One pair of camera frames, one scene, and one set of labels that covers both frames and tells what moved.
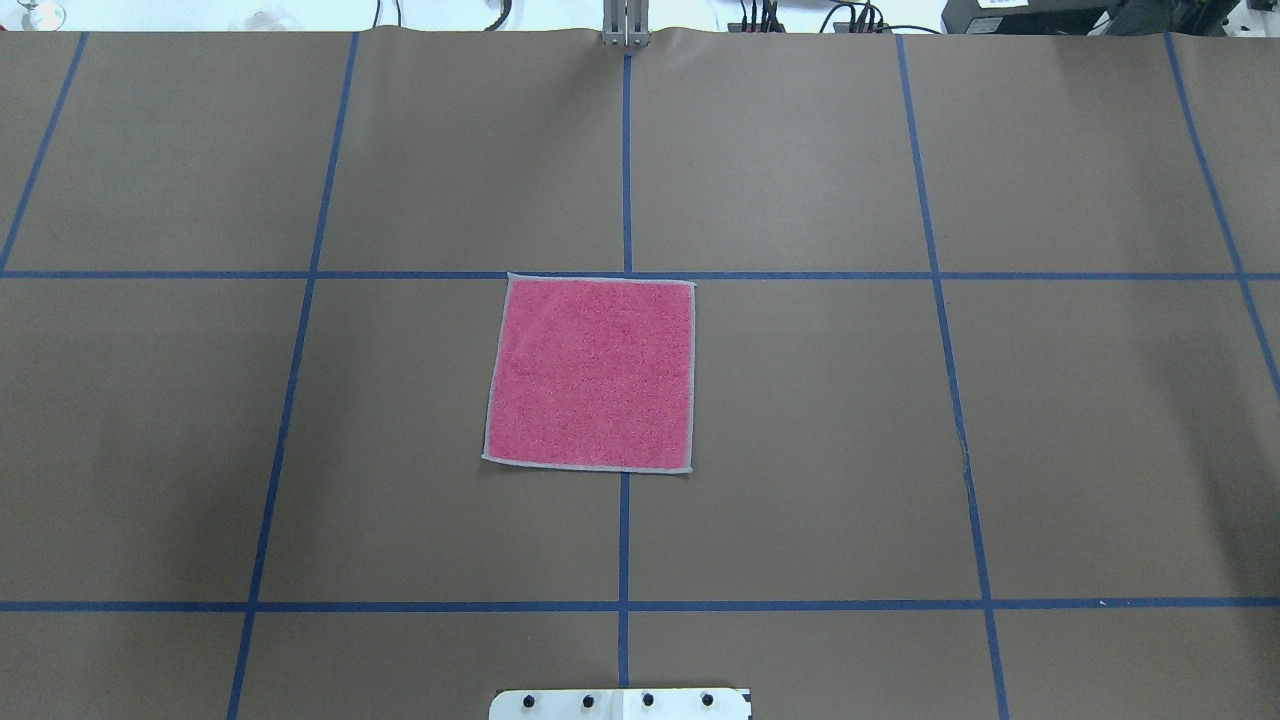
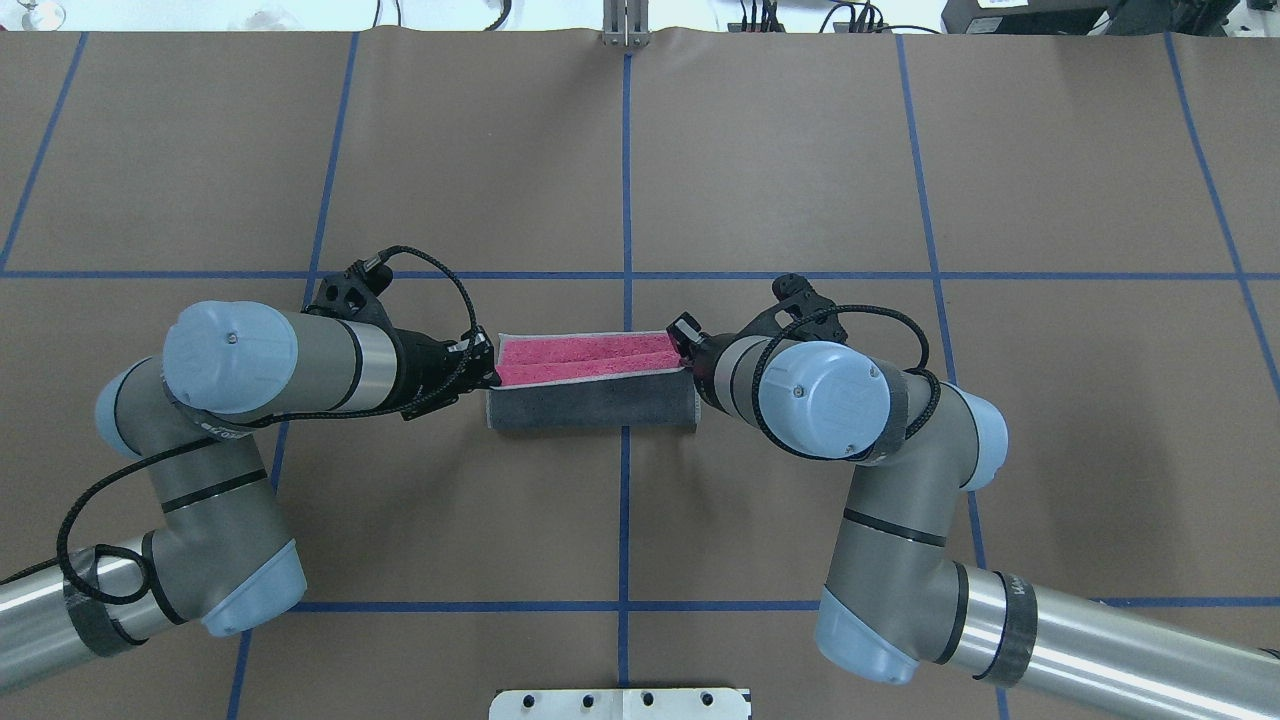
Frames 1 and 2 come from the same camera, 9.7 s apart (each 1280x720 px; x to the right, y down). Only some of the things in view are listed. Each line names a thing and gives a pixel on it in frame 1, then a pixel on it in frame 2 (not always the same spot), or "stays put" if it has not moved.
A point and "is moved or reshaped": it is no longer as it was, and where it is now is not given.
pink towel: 592,372 is moved or reshaped
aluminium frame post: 626,23 stays put
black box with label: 1040,17 stays put
